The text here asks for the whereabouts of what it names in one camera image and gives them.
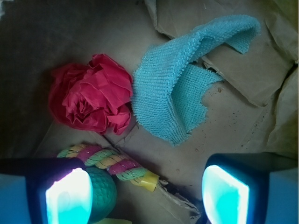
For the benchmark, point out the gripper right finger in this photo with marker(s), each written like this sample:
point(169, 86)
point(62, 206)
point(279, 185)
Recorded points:
point(254, 188)

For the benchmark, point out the brown paper bag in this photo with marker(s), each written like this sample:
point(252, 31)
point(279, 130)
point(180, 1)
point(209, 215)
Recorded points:
point(250, 111)

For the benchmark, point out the red crumpled paper ball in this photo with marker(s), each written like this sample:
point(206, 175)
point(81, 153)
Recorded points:
point(92, 97)

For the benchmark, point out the green rubber ball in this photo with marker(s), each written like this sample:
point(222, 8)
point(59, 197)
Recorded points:
point(104, 194)

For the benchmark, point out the light blue cloth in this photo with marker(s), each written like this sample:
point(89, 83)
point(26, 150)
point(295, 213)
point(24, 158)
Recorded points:
point(168, 88)

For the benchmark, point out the multicoloured rope toy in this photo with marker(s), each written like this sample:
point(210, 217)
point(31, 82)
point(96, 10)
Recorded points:
point(115, 163)

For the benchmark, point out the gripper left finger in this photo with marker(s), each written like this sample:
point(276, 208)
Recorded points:
point(44, 191)

